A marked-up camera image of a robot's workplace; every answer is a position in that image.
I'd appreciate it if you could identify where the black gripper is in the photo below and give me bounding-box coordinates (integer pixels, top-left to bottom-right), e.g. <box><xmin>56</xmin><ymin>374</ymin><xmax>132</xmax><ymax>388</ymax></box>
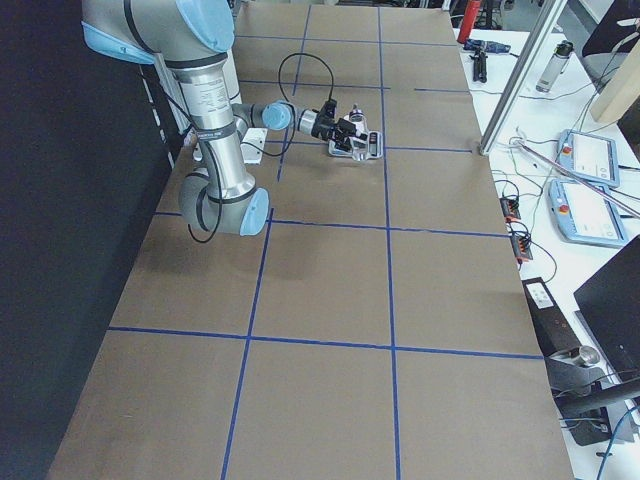
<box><xmin>311</xmin><ymin>99</ymin><xmax>363</xmax><ymax>152</ymax></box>

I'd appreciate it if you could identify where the glass sauce bottle metal cap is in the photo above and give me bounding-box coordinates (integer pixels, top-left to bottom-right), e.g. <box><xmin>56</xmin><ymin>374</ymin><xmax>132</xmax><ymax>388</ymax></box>
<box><xmin>347</xmin><ymin>104</ymin><xmax>369</xmax><ymax>162</ymax></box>

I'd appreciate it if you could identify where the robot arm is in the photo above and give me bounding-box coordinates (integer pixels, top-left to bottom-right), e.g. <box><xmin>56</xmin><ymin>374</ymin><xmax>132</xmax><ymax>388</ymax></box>
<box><xmin>82</xmin><ymin>1</ymin><xmax>369</xmax><ymax>236</ymax></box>

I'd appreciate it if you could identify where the silver digital kitchen scale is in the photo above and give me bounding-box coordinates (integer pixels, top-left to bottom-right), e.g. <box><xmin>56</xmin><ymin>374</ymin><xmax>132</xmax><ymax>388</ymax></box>
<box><xmin>328</xmin><ymin>131</ymin><xmax>383</xmax><ymax>162</ymax></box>

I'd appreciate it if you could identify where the orange black connector strip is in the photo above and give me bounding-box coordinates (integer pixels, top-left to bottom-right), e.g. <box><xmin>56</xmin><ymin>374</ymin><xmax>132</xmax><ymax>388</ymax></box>
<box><xmin>499</xmin><ymin>197</ymin><xmax>521</xmax><ymax>223</ymax></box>

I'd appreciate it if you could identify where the red bottle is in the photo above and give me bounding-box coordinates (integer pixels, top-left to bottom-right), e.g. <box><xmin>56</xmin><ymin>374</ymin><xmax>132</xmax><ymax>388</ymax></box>
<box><xmin>457</xmin><ymin>0</ymin><xmax>482</xmax><ymax>44</ymax></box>

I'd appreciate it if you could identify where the grey water bottle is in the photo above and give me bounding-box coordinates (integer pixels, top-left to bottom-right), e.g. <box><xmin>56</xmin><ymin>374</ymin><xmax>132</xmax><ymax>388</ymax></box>
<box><xmin>535</xmin><ymin>40</ymin><xmax>574</xmax><ymax>93</ymax></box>

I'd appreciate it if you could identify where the far teach pendant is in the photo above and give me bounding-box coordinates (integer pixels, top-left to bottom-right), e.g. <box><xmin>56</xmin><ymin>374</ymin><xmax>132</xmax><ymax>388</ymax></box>
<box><xmin>557</xmin><ymin>129</ymin><xmax>620</xmax><ymax>187</ymax></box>

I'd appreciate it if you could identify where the teach pendant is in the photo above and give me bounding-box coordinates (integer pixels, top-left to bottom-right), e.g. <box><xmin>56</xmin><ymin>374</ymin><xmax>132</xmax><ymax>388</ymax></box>
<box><xmin>557</xmin><ymin>129</ymin><xmax>620</xmax><ymax>187</ymax></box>
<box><xmin>548</xmin><ymin>178</ymin><xmax>629</xmax><ymax>248</ymax></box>

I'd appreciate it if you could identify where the near teach pendant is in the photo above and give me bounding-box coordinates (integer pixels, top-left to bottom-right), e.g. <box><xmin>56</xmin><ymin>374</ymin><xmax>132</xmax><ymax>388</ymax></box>
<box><xmin>548</xmin><ymin>178</ymin><xmax>629</xmax><ymax>248</ymax></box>

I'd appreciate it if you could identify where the black power box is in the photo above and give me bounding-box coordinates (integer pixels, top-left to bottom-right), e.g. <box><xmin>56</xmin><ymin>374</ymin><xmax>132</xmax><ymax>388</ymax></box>
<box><xmin>522</xmin><ymin>277</ymin><xmax>581</xmax><ymax>357</ymax></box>

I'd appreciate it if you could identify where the black monitor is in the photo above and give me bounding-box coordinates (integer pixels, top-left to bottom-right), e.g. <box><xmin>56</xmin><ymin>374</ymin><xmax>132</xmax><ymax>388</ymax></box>
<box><xmin>574</xmin><ymin>237</ymin><xmax>639</xmax><ymax>380</ymax></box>

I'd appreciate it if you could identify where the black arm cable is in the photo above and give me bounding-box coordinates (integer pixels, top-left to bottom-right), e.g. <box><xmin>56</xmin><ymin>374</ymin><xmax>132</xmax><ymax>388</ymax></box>
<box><xmin>187</xmin><ymin>52</ymin><xmax>336</xmax><ymax>245</ymax></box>

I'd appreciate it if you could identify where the aluminium frame post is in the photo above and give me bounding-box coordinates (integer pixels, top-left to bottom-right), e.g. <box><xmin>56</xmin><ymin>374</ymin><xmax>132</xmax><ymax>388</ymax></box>
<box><xmin>478</xmin><ymin>0</ymin><xmax>568</xmax><ymax>156</ymax></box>

